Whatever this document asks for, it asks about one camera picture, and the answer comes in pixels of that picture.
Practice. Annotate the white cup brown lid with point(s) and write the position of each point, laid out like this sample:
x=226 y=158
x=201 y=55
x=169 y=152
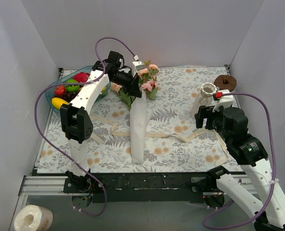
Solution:
x=225 y=82

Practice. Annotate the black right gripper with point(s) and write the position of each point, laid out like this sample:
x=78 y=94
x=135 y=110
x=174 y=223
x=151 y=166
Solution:
x=205 y=116

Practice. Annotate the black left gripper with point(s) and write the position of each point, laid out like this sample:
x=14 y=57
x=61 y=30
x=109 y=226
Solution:
x=135 y=84

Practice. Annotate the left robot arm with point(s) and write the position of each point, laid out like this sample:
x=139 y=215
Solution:
x=75 y=116

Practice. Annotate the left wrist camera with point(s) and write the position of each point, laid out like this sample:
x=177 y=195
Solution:
x=137 y=66

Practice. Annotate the aluminium frame rail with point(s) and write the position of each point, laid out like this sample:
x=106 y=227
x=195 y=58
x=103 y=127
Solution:
x=45 y=185

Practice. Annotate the green round fruit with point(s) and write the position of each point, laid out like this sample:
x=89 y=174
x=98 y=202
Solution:
x=72 y=85

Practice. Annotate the dark purple grapes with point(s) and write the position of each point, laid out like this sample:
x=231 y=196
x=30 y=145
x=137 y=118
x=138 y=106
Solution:
x=69 y=96

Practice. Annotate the red apple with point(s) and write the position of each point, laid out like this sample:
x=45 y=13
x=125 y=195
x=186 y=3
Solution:
x=60 y=90

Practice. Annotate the pink artificial flower bouquet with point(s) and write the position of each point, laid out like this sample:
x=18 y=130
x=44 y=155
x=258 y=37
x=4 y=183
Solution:
x=147 y=82

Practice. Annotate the floral patterned table mat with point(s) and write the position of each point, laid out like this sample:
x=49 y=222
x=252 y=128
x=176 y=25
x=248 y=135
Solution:
x=178 y=88

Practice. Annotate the red dragon fruit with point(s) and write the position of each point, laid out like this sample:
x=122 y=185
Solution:
x=81 y=77

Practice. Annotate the cream printed ribbon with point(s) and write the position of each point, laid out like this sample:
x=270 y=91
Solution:
x=115 y=127

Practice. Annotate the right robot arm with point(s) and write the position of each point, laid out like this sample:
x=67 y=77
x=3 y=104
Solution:
x=268 y=210

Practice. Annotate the yellow lemon front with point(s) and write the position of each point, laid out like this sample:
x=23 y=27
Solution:
x=58 y=102

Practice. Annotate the white ribbed ceramic vase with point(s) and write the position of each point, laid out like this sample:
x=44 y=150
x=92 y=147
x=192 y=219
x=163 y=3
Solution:
x=204 y=98

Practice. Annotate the white paper bouquet wrap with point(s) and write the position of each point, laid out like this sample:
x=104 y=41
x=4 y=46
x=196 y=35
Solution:
x=138 y=115

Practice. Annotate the teal plastic fruit tray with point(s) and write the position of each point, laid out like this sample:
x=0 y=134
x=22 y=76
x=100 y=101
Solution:
x=53 y=96

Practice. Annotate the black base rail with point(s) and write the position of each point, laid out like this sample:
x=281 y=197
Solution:
x=142 y=187

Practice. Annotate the white paper roll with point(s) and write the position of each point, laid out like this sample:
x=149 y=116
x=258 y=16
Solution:
x=33 y=218

